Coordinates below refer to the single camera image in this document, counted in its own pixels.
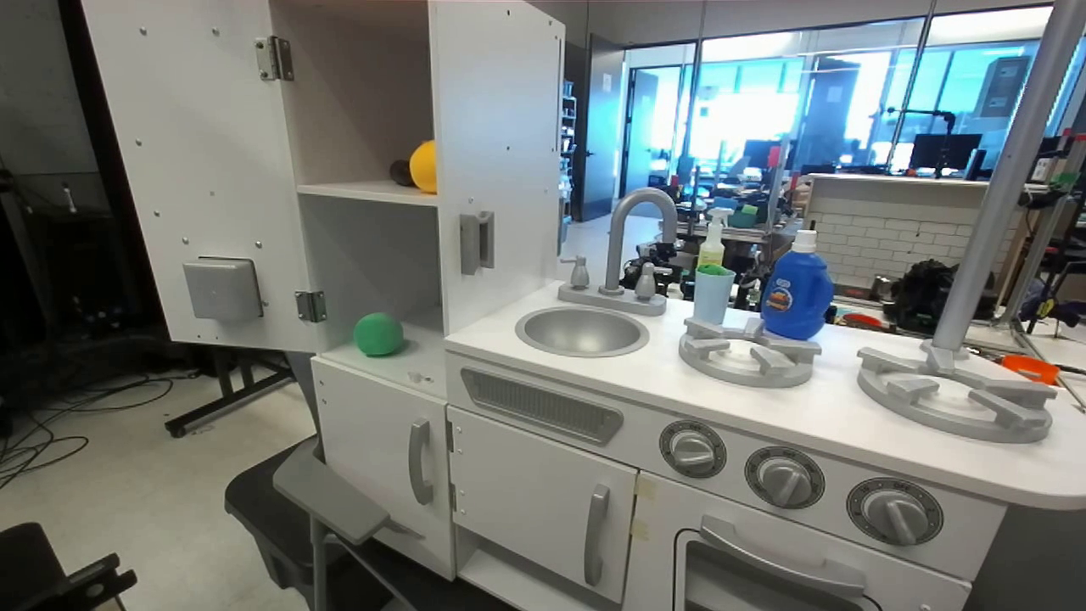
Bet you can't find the blue detergent bottle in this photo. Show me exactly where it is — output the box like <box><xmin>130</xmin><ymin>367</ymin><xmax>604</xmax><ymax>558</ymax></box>
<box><xmin>762</xmin><ymin>231</ymin><xmax>835</xmax><ymax>338</ymax></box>

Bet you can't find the grey chair under kitchen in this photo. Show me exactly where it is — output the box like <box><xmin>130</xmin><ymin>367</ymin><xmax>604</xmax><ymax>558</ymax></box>
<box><xmin>224</xmin><ymin>437</ymin><xmax>511</xmax><ymax>611</ymax></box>

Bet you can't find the grey metal pole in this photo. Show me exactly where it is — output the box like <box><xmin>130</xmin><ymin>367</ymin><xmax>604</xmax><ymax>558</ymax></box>
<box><xmin>931</xmin><ymin>0</ymin><xmax>1086</xmax><ymax>360</ymax></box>

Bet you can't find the white cabinet door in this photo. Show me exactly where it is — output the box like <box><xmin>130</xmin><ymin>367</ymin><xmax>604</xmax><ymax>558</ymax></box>
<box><xmin>83</xmin><ymin>0</ymin><xmax>327</xmax><ymax>352</ymax></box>

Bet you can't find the round yellow sponge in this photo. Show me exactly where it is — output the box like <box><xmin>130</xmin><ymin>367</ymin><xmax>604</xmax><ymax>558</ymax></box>
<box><xmin>406</xmin><ymin>139</ymin><xmax>437</xmax><ymax>195</ymax></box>

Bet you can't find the grey left stove burner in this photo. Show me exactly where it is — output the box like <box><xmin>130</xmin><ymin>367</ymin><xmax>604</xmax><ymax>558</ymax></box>
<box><xmin>680</xmin><ymin>320</ymin><xmax>823</xmax><ymax>387</ymax></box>

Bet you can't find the white toy kitchen unit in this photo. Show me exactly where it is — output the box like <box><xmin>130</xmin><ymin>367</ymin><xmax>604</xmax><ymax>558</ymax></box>
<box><xmin>314</xmin><ymin>0</ymin><xmax>1086</xmax><ymax>611</ymax></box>

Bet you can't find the grey stove burner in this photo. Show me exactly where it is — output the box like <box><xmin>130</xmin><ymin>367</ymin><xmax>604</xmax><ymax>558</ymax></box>
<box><xmin>859</xmin><ymin>348</ymin><xmax>1057</xmax><ymax>444</ymax></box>
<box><xmin>680</xmin><ymin>320</ymin><xmax>823</xmax><ymax>387</ymax></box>

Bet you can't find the black computer monitor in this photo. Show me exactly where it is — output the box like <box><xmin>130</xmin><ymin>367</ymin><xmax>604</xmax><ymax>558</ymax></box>
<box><xmin>911</xmin><ymin>134</ymin><xmax>983</xmax><ymax>170</ymax></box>

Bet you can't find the black office chair left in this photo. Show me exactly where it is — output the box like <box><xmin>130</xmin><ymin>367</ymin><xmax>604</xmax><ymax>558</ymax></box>
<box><xmin>0</xmin><ymin>522</ymin><xmax>135</xmax><ymax>611</ymax></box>

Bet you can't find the light blue cup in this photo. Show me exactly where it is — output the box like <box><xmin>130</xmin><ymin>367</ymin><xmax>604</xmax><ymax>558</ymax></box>
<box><xmin>693</xmin><ymin>266</ymin><xmax>732</xmax><ymax>325</ymax></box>

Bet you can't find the grey right stove burner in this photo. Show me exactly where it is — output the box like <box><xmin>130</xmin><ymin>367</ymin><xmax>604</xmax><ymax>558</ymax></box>
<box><xmin>859</xmin><ymin>348</ymin><xmax>1057</xmax><ymax>444</ymax></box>

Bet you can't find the green spray bottle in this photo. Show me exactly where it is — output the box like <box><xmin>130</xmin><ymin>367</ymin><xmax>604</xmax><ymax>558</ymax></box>
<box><xmin>696</xmin><ymin>208</ymin><xmax>731</xmax><ymax>273</ymax></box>

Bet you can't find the grey toy faucet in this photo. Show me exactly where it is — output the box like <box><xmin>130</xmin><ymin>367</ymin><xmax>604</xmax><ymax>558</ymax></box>
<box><xmin>557</xmin><ymin>188</ymin><xmax>680</xmax><ymax>316</ymax></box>

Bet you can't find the green ball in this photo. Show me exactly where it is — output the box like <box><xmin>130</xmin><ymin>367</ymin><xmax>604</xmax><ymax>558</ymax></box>
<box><xmin>354</xmin><ymin>313</ymin><xmax>403</xmax><ymax>358</ymax></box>

